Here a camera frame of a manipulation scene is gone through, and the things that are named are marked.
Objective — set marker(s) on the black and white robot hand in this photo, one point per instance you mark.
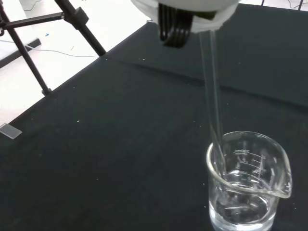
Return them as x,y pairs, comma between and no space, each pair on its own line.
209,7

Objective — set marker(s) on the black tripod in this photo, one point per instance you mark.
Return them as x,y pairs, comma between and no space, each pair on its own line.
79,26

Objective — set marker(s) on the black table cloth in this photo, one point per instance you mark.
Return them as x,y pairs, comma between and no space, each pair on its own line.
120,144

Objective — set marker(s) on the clear glass beaker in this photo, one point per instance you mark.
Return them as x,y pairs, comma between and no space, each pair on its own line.
243,192

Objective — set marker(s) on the black flat floor bar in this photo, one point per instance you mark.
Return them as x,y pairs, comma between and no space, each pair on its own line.
14,55

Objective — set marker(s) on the clear tape strip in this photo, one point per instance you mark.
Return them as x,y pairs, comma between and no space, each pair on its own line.
10,131

